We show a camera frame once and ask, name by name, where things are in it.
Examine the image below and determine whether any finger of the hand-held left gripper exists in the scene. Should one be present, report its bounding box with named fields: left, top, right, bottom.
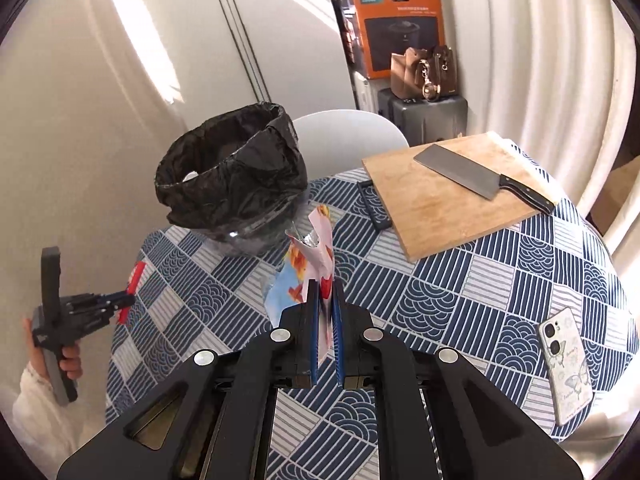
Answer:
left=62, top=290, right=136, bottom=312
left=72, top=304, right=135, bottom=332

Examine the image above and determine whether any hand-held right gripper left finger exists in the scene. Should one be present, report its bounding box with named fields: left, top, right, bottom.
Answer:
left=56, top=280, right=321, bottom=480

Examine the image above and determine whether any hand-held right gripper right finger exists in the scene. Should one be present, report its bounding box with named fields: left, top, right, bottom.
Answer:
left=332, top=277, right=584, bottom=480

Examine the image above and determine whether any red snack packet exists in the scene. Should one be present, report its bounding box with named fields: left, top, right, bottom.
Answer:
left=117, top=261, right=149, bottom=326

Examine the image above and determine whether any colourful snack wrapper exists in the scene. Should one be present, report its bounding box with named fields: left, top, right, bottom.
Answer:
left=264, top=205, right=337, bottom=361

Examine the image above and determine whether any clear plastic trash bin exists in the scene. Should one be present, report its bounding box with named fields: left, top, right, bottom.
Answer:
left=192, top=185, right=309, bottom=259

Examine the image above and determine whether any black trash bag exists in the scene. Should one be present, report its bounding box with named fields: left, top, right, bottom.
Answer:
left=154, top=102, right=309, bottom=231

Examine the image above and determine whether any person's left forearm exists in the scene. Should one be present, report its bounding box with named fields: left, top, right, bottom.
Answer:
left=11, top=362, right=108, bottom=480

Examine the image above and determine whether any person's left hand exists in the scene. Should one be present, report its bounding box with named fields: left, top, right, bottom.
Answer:
left=22, top=316, right=84, bottom=382

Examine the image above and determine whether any blue white patterned tablecloth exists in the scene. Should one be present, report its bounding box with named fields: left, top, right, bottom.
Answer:
left=104, top=142, right=640, bottom=480

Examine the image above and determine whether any black cutting board stand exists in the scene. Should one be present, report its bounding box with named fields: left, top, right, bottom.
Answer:
left=357, top=180, right=394, bottom=232

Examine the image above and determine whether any wooden cutting board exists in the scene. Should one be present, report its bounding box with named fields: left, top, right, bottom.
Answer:
left=361, top=131, right=565, bottom=263

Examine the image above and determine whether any white chair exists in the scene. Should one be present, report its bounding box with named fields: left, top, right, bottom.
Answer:
left=290, top=109, right=411, bottom=181

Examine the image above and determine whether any white butterfly case smartphone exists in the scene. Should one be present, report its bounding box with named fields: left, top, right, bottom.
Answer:
left=537, top=306, right=595, bottom=427

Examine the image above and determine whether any grey suitcase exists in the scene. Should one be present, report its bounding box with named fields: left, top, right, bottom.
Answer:
left=377, top=87, right=469, bottom=146

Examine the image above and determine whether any brown leather handbag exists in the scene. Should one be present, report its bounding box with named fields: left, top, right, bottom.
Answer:
left=390, top=45, right=457, bottom=103

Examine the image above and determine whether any thin black rod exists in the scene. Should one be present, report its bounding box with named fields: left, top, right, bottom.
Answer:
left=215, top=0, right=260, bottom=102
left=226, top=0, right=272, bottom=102

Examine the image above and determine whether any orange cardboard appliance box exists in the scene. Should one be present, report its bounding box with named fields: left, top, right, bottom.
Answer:
left=342, top=0, right=447, bottom=81

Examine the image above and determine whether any white curtain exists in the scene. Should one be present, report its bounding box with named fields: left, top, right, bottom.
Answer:
left=440, top=0, right=640, bottom=261

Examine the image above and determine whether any steel cleaver with black handle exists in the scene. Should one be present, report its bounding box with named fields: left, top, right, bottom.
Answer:
left=413, top=143, right=557, bottom=216

